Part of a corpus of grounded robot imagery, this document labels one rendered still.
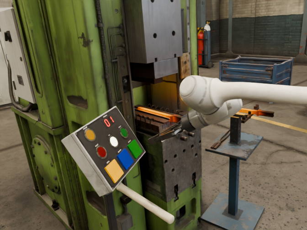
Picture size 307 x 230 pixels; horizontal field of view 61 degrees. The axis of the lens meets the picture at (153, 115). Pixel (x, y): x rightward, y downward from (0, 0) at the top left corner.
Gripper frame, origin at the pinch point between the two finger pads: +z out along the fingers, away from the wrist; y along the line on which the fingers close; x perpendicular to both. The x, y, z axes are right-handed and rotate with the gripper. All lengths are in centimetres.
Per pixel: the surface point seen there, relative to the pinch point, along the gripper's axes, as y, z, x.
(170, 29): 49, -18, 43
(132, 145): -0.7, 12.5, 2.1
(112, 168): -20.7, 12.5, 1.8
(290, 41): 848, -94, -100
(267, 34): 892, -47, -48
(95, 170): -26.9, 14.7, 5.5
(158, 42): 40, -11, 39
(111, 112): 0.7, 13.2, 21.2
